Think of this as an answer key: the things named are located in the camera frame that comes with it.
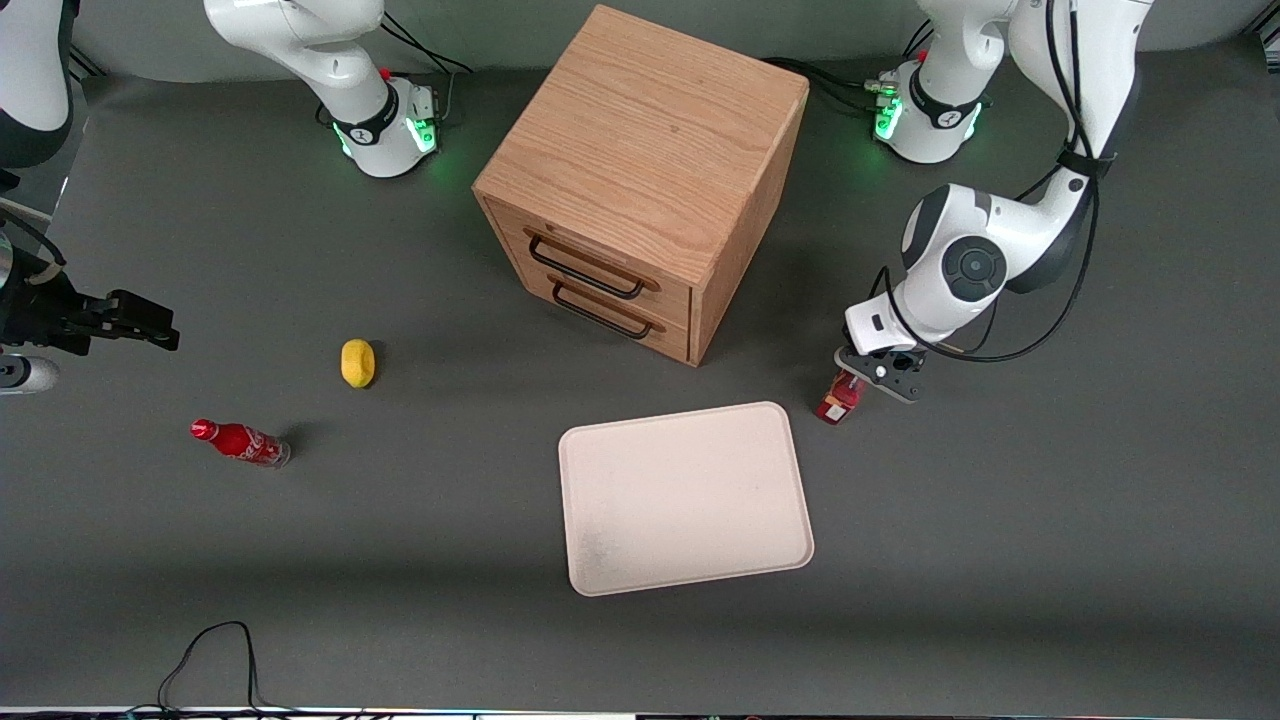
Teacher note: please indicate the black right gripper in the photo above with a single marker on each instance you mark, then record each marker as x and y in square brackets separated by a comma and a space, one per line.
[42, 308]

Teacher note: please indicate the wooden drawer front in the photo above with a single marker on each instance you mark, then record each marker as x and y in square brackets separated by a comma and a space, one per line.
[672, 340]
[660, 295]

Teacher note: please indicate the red cola bottle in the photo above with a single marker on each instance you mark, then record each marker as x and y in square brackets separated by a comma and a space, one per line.
[240, 440]

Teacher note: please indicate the yellow lemon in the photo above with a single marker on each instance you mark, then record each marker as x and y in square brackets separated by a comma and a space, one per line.
[358, 362]

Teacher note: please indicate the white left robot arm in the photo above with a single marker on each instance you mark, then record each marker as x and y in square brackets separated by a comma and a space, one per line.
[1000, 255]

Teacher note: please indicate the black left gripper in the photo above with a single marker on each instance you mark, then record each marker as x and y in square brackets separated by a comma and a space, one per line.
[902, 362]

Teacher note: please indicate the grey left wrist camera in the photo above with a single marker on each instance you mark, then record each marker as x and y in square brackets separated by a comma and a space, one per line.
[878, 325]

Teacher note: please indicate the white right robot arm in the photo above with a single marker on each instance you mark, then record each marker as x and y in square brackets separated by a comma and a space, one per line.
[300, 40]

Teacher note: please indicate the wooden two-drawer cabinet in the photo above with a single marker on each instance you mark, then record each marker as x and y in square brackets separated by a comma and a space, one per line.
[640, 140]

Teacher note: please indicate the white rectangular plastic tray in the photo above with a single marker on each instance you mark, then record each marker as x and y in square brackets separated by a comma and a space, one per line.
[685, 497]

